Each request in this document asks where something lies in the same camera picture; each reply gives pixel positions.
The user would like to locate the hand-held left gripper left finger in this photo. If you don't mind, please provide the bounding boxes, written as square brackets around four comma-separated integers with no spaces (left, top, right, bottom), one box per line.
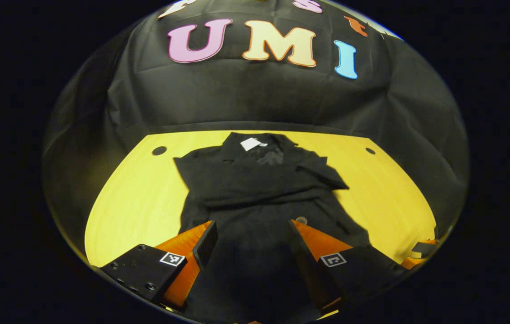
[99,220,218,311]

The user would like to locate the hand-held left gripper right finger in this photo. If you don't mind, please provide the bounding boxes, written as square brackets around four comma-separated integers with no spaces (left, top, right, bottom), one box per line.
[289,220,406,315]

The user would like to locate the black button shirt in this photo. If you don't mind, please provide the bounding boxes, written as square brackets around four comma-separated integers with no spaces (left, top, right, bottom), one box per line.
[174,132,370,322]

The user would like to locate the black backdrop cloth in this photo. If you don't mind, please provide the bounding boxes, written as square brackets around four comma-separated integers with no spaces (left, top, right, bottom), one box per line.
[42,0,469,252]

